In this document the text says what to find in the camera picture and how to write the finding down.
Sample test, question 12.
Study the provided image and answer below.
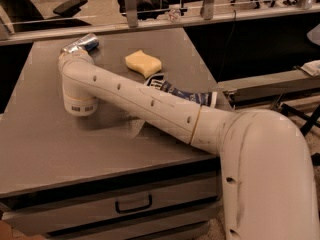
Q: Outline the grey drawer cabinet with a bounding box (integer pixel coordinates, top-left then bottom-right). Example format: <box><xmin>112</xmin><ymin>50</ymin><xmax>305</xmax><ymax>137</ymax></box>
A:
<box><xmin>0</xmin><ymin>41</ymin><xmax>222</xmax><ymax>240</ymax></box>

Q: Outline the blue chip bag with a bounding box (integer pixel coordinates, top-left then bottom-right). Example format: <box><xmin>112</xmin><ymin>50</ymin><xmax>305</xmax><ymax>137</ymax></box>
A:
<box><xmin>145</xmin><ymin>73</ymin><xmax>217</xmax><ymax>108</ymax></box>

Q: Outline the silver blue redbull can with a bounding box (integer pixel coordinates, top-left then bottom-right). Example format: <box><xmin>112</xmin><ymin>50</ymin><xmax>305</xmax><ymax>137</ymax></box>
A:
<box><xmin>61</xmin><ymin>33</ymin><xmax>99</xmax><ymax>54</ymax></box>

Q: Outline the black office chair left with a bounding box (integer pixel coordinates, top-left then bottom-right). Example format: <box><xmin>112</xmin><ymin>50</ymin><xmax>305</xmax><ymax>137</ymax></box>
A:
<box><xmin>0</xmin><ymin>0</ymin><xmax>88</xmax><ymax>32</ymax></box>

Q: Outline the black drawer handle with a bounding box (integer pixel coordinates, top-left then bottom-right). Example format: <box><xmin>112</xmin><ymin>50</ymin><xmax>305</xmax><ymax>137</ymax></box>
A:
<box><xmin>115</xmin><ymin>194</ymin><xmax>153</xmax><ymax>214</ymax></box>

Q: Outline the yellow sponge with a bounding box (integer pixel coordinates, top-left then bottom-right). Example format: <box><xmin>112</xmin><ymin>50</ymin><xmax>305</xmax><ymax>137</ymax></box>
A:
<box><xmin>125</xmin><ymin>50</ymin><xmax>162</xmax><ymax>78</ymax></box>

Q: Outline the grey metal rail frame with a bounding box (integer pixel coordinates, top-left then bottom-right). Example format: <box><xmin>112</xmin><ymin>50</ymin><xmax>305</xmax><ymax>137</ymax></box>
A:
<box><xmin>0</xmin><ymin>0</ymin><xmax>320</xmax><ymax>45</ymax></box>

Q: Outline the grey low bench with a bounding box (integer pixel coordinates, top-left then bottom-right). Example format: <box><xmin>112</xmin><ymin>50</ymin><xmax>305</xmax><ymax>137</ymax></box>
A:
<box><xmin>218</xmin><ymin>70</ymin><xmax>320</xmax><ymax>103</ymax></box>

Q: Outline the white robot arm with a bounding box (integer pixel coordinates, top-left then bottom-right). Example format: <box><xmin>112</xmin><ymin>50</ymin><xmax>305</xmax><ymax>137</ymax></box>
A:
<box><xmin>58</xmin><ymin>50</ymin><xmax>319</xmax><ymax>240</ymax></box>

